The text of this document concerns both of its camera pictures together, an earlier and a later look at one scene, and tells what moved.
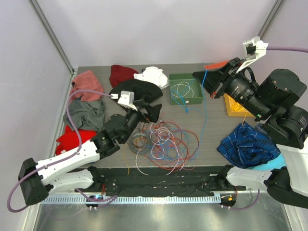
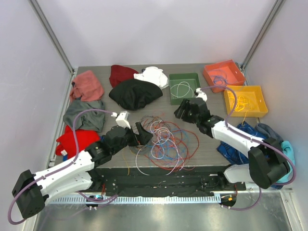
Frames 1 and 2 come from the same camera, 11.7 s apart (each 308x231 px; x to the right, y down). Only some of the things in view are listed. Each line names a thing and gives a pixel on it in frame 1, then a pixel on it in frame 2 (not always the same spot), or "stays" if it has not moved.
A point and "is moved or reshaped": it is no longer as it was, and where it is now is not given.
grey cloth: x=85 y=115 stays
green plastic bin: x=185 y=89 stays
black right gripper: x=224 y=77 → x=186 y=105
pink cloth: x=87 y=81 stays
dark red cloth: x=119 y=73 stays
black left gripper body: x=145 y=115 → x=131 y=138
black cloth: x=144 y=90 stays
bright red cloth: x=70 y=140 stays
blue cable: x=205 y=127 is moved or reshaped
